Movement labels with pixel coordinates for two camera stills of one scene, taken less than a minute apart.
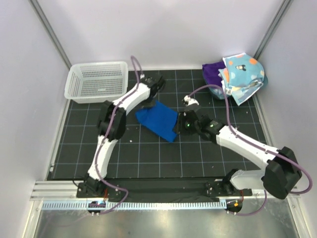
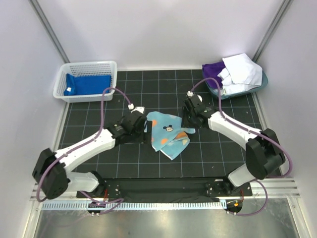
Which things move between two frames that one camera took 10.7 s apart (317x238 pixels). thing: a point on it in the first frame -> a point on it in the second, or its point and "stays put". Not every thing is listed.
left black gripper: [144, 105] -> [145, 138]
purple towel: [211, 72] stays put
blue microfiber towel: [161, 119] -> [86, 85]
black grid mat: [169, 126] stays put
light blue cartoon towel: [243, 76] -> [168, 138]
